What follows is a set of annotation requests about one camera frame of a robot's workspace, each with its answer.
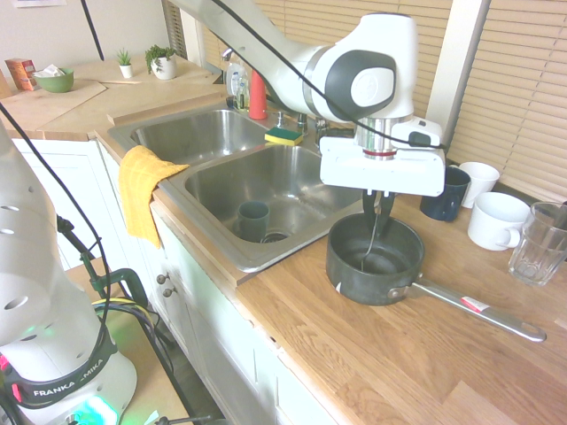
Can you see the yellow dish cloth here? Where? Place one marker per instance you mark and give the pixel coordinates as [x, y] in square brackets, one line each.
[139, 190]

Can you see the dark green cup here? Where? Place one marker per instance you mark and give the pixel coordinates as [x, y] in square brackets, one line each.
[252, 221]

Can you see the red spray bottle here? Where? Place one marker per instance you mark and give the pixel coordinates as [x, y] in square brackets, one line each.
[258, 102]

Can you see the green clamp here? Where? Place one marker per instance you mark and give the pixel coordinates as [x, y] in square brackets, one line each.
[128, 283]

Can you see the navy blue mug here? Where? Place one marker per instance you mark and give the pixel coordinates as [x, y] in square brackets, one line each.
[445, 199]

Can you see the orange cardboard box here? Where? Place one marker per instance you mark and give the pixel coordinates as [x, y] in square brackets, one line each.
[20, 73]

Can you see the round cabinet knob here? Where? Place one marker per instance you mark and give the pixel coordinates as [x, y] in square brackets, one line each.
[168, 292]
[162, 279]

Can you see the stainless steel double sink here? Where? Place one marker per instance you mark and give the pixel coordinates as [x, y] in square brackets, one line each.
[283, 186]

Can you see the clear soap dispenser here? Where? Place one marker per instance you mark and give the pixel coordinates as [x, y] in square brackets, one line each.
[234, 77]

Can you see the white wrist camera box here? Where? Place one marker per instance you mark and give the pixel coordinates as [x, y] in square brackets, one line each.
[421, 133]

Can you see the small potted succulent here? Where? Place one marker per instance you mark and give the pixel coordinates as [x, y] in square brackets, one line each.
[125, 66]

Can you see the large white mug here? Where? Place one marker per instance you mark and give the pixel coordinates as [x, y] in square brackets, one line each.
[494, 221]

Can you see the green bowl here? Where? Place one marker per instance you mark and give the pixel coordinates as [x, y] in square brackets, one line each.
[55, 83]

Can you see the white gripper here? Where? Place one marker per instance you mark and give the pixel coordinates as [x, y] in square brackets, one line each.
[381, 172]

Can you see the sink drain strainer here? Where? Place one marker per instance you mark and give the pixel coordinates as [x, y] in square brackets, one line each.
[274, 237]

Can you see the black stand pole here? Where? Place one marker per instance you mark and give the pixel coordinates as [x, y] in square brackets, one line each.
[92, 31]

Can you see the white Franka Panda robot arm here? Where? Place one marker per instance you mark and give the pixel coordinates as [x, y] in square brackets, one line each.
[376, 84]

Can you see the white base cabinet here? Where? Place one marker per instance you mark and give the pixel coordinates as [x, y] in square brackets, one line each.
[212, 336]

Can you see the wide beige window blind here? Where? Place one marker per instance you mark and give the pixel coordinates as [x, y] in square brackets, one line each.
[425, 53]

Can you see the clear drinking glass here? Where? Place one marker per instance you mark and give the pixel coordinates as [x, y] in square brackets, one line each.
[538, 248]

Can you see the yellow and green sponge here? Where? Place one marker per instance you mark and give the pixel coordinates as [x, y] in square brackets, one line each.
[283, 137]

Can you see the small white mug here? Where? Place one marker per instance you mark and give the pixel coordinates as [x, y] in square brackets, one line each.
[483, 181]

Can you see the thin metal spoon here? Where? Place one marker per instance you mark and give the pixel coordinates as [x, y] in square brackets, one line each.
[373, 239]

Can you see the bushy potted plant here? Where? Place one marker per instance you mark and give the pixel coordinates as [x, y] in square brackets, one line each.
[163, 66]

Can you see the chrome sink soap dispenser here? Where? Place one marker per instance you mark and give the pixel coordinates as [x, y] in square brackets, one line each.
[280, 120]

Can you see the clear pump soap bottle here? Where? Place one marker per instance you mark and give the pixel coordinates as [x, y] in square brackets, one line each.
[242, 99]

